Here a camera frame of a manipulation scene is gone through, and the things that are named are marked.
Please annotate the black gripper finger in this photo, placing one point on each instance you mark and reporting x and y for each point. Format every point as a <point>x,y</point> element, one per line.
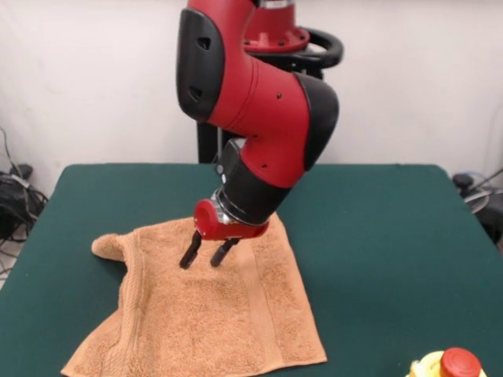
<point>221,253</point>
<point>190,253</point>

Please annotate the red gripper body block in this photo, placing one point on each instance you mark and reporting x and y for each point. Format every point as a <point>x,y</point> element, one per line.
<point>212,225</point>

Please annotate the tan terry towel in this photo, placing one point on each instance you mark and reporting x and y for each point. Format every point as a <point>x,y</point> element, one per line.
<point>204,306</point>

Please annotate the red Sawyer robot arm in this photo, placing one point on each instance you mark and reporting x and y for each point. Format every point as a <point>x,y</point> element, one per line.
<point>255,98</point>

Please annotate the dark green tablecloth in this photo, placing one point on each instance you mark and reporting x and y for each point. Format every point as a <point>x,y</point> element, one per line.
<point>393,255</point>

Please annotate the yellow emergency stop button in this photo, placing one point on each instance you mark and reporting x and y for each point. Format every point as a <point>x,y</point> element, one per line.
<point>460,363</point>

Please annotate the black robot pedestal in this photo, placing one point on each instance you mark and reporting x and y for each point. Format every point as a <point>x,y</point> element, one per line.
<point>322,51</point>

